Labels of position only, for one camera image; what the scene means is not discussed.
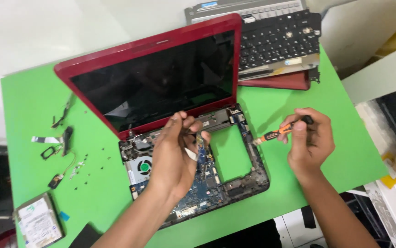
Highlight person's right hand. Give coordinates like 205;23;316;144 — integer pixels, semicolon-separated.
277;107;336;180

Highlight person's left hand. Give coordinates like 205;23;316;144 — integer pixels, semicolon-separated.
146;110;212;204

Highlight small flex ribbon cable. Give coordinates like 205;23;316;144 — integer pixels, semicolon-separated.
184;132;206;162

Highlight orange black screwdriver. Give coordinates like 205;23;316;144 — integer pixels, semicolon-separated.
253;115;314;146

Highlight laptop cooling fan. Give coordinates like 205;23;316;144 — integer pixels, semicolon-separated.
126;156;154;185

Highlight blue laptop motherboard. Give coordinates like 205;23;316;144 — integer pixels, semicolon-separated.
131;145;227;218

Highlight red laptop bottom cover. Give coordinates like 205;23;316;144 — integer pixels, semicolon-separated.
237;70;311;91

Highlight silver laptop palm rest panel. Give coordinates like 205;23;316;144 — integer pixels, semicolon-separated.
238;53;321;83

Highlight scattered small black screws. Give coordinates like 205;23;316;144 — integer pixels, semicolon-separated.
73;110;113;191

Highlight yellow paper piece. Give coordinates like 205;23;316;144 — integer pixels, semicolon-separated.
380;152;396;189

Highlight white shelf unit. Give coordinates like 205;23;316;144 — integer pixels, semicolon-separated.
341;39;396;248

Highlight red disassembled laptop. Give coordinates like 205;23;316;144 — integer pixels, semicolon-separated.
53;13;271;230

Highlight person's black clothing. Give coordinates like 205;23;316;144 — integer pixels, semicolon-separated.
196;218;283;248

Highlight long black speaker bar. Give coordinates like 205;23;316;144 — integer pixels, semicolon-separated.
62;126;74;156

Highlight black loose laptop keyboard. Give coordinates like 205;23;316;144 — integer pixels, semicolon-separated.
237;10;322;73

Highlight black flat rectangular object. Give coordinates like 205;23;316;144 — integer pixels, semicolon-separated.
68;223;103;248

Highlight silver hard disk drive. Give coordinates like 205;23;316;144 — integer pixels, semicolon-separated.
13;192;65;248

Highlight small silver metal bracket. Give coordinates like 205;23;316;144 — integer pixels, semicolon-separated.
68;161;86;180

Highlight small black speaker with wires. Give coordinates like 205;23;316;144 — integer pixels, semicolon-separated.
48;152;78;189

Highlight thin black antenna cable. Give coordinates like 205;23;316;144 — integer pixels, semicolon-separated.
51;92;75;129

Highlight black ring speaker frame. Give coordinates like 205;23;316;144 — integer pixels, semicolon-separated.
40;145;61;161

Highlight white flat ribbon cable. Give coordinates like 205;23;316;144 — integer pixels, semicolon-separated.
31;136;64;145

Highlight silver laptop keyboard frame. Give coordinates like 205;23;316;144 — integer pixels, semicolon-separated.
184;0;307;25

